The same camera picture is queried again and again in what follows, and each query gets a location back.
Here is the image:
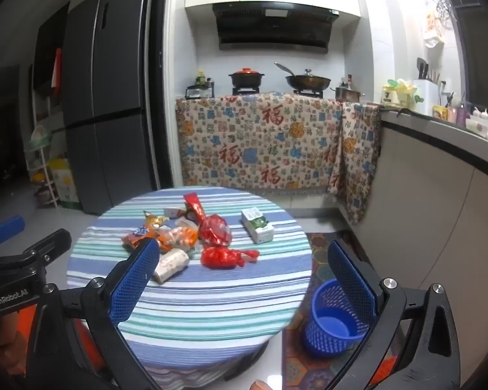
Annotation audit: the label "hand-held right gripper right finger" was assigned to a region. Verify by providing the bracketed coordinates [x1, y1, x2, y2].
[327, 239, 462, 390]

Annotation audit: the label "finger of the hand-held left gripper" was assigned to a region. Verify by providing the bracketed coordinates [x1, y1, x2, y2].
[0, 216, 26, 245]
[0, 228, 73, 271]

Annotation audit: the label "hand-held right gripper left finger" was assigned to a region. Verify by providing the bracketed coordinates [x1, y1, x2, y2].
[24, 237, 163, 390]

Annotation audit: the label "white printed paper wrapper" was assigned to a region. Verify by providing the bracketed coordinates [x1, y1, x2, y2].
[152, 249, 190, 284]

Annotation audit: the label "blue orange snack packet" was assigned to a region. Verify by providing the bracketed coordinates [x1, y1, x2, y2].
[121, 227, 153, 249]

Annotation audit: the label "blue mesh wastebasket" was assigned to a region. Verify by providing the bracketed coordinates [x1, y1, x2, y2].
[302, 278, 377, 359]

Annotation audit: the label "clear orange plastic wrapper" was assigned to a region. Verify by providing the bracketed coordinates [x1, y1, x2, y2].
[158, 223, 199, 253]

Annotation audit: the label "red plastic bag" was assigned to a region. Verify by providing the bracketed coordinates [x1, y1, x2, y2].
[200, 246, 260, 271]

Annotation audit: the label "red foil wrapper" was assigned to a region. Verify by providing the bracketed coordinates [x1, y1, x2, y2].
[198, 213, 232, 248]

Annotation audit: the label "long red wrapper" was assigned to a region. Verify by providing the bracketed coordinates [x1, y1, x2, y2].
[183, 192, 207, 222]

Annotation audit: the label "green white carton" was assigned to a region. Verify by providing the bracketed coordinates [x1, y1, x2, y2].
[240, 207, 276, 244]

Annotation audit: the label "person's left hand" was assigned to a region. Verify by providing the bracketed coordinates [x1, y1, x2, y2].
[0, 313, 27, 369]

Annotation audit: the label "yellow white box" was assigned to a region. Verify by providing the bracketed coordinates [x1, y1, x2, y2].
[49, 158, 80, 208]

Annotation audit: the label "striped tablecloth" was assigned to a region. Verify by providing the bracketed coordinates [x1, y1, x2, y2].
[66, 187, 313, 390]

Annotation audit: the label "white storage rack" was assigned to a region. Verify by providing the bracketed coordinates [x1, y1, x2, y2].
[24, 85, 61, 210]

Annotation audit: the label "grey kitchen counter cabinet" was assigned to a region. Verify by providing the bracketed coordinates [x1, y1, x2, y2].
[380, 106, 488, 390]

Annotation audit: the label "narrow patterned cloth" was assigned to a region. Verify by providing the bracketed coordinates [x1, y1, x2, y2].
[329, 99, 383, 226]

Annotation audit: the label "large patterned cloth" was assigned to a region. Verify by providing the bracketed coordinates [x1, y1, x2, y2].
[175, 91, 344, 200]

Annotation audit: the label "grey refrigerator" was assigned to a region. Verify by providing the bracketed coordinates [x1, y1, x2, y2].
[61, 0, 165, 216]

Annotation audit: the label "steel pot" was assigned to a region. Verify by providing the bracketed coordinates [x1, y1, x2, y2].
[329, 81, 365, 102]

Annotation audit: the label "yellow green plastic containers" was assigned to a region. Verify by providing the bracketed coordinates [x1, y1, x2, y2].
[382, 78, 425, 108]

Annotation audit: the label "black seasoning rack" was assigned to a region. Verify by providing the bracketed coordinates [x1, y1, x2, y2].
[186, 84, 215, 100]

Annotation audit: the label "white utensil holder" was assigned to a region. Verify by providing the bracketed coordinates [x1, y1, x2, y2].
[413, 79, 444, 114]

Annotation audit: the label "dark wok with lid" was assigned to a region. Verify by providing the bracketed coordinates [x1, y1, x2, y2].
[274, 62, 332, 91]

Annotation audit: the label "gas stove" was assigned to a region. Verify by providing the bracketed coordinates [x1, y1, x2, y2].
[231, 86, 324, 99]

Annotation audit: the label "black pot with orange lid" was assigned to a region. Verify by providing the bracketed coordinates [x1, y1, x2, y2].
[228, 68, 265, 89]

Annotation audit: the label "dark window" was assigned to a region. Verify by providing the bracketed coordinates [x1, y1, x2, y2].
[447, 0, 488, 128]

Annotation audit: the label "black range hood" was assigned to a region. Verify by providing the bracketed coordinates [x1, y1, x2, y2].
[211, 2, 340, 53]

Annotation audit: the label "metal whisk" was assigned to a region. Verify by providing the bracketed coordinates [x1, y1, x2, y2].
[431, 0, 453, 29]

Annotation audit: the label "dark wall shelf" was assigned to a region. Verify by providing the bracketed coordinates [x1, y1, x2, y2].
[33, 4, 72, 98]

